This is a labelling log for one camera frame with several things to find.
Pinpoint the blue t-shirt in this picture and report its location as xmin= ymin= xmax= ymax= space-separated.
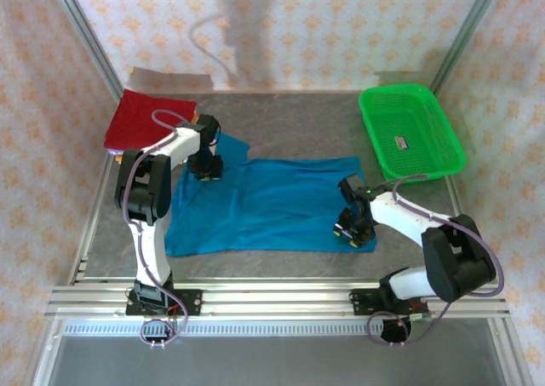
xmin=164 ymin=132 xmax=378 ymax=258

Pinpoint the green plastic mesh basket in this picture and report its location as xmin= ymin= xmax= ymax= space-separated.
xmin=358 ymin=83 xmax=468 ymax=183

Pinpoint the folded red t-shirt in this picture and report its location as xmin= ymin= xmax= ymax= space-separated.
xmin=104 ymin=89 xmax=198 ymax=153

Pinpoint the orange patterned white curtain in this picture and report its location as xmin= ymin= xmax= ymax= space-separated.
xmin=63 ymin=0 xmax=499 ymax=95
xmin=429 ymin=0 xmax=545 ymax=386
xmin=0 ymin=0 xmax=120 ymax=386

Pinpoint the grey metal panel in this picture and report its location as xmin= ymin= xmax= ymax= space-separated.
xmin=25 ymin=317 xmax=533 ymax=386

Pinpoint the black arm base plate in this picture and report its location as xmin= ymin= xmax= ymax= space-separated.
xmin=348 ymin=289 xmax=428 ymax=317
xmin=125 ymin=289 xmax=204 ymax=317

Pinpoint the aluminium mounting rail beam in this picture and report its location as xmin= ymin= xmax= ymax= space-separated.
xmin=46 ymin=278 xmax=510 ymax=319

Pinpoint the slotted grey cable duct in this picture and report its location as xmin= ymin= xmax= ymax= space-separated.
xmin=63 ymin=320 xmax=491 ymax=337

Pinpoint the aluminium frame post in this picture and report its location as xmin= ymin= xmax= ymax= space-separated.
xmin=46 ymin=0 xmax=127 ymax=101
xmin=425 ymin=0 xmax=508 ymax=101

